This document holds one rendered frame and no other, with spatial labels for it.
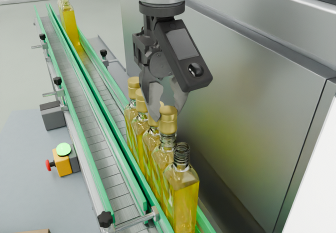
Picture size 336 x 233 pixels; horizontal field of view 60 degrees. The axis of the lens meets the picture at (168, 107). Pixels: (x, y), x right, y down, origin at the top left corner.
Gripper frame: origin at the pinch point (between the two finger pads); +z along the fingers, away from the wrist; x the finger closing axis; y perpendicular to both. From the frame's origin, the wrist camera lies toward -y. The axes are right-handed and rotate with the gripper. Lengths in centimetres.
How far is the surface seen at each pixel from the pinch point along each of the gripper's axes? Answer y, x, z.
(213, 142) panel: 1.0, -11.8, 12.2
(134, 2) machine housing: 57, -14, -5
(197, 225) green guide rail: -8.1, -3.4, 25.9
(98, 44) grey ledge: 111, -11, 29
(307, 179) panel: -22.0, -12.2, 1.1
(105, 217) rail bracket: -4.3, 15.1, 16.4
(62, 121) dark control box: 63, 17, 40
